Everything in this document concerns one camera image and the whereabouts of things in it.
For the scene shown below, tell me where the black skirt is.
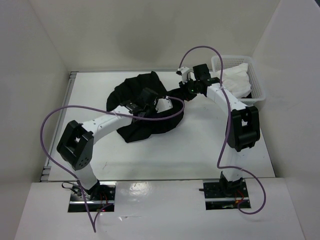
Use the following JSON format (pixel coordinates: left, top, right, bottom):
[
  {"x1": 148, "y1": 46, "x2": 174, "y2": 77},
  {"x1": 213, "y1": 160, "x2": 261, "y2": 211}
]
[{"x1": 104, "y1": 71, "x2": 187, "y2": 145}]

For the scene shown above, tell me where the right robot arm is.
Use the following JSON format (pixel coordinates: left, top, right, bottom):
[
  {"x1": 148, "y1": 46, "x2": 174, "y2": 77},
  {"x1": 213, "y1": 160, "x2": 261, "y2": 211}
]
[{"x1": 176, "y1": 64, "x2": 261, "y2": 197}]

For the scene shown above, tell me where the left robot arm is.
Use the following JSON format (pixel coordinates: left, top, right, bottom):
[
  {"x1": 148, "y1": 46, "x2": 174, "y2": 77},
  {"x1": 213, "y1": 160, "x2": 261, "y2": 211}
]
[{"x1": 56, "y1": 88, "x2": 171, "y2": 200}]

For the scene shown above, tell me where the white skirt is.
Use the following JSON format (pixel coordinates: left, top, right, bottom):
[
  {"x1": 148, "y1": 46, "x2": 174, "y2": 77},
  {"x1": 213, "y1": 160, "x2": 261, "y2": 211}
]
[{"x1": 222, "y1": 63, "x2": 252, "y2": 99}]

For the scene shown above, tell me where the white plastic basket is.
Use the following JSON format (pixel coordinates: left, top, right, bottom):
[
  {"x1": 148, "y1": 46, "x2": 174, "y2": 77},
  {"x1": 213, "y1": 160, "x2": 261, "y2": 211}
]
[{"x1": 211, "y1": 55, "x2": 266, "y2": 106}]

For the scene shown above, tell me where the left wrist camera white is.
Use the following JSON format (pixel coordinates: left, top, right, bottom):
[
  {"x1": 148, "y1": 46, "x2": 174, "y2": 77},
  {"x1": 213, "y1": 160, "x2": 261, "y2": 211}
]
[{"x1": 155, "y1": 98, "x2": 173, "y2": 113}]

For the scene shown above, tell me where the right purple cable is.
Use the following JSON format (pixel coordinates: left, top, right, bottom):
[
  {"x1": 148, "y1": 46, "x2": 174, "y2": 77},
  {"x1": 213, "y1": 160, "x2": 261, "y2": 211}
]
[{"x1": 178, "y1": 45, "x2": 267, "y2": 216}]

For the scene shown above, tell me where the purple cable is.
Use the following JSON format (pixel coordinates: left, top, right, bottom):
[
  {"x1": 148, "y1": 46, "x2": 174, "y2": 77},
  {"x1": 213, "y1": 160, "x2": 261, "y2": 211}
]
[
  {"x1": 41, "y1": 96, "x2": 186, "y2": 233},
  {"x1": 178, "y1": 45, "x2": 267, "y2": 216}
]

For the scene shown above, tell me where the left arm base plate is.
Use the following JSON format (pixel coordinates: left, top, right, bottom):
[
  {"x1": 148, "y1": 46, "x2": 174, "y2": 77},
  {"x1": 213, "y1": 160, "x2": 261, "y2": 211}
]
[{"x1": 61, "y1": 181, "x2": 117, "y2": 213}]

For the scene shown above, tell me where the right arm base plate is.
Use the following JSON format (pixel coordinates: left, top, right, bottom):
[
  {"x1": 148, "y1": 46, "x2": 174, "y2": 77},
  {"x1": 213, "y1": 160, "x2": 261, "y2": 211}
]
[{"x1": 199, "y1": 179, "x2": 251, "y2": 211}]

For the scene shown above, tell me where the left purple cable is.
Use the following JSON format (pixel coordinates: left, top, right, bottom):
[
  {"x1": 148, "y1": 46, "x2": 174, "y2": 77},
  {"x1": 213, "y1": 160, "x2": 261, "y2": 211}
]
[{"x1": 41, "y1": 96, "x2": 186, "y2": 233}]

